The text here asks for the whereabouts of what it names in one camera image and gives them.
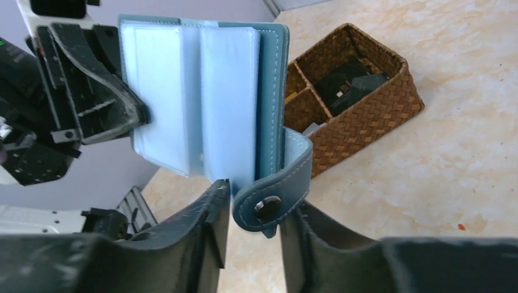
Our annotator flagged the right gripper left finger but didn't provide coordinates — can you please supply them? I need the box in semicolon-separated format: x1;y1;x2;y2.
130;179;230;292

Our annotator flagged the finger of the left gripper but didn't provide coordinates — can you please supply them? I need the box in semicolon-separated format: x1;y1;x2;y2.
48;23;148;145

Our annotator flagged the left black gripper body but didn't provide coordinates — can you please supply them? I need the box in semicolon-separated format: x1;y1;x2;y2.
0;24;122;187

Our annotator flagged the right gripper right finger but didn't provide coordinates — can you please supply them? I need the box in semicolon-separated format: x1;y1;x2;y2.
280;202;385;293

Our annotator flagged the black object in basket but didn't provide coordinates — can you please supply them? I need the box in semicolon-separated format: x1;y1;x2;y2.
315;57;389;117

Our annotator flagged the brown woven divided basket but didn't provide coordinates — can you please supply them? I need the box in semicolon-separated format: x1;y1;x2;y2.
284;23;425;176

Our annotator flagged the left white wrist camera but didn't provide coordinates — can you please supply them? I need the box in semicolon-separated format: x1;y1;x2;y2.
16;0;101;37

